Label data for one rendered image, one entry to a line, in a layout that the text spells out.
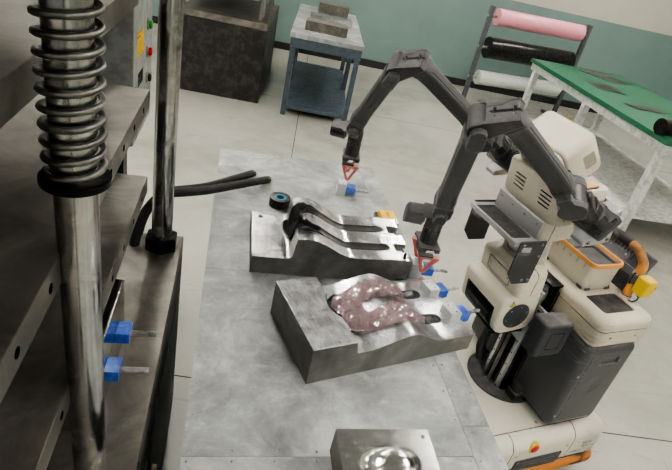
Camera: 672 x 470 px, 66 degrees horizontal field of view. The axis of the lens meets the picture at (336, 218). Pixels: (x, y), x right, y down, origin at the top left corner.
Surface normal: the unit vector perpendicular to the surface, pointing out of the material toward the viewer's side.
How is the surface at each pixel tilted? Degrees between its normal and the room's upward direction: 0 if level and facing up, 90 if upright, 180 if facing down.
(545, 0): 90
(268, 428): 0
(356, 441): 0
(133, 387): 0
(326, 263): 90
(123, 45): 90
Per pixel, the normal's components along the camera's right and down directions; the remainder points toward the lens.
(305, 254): 0.14, 0.52
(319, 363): 0.42, 0.52
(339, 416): 0.20, -0.85
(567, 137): -0.48, -0.63
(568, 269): -0.93, 0.04
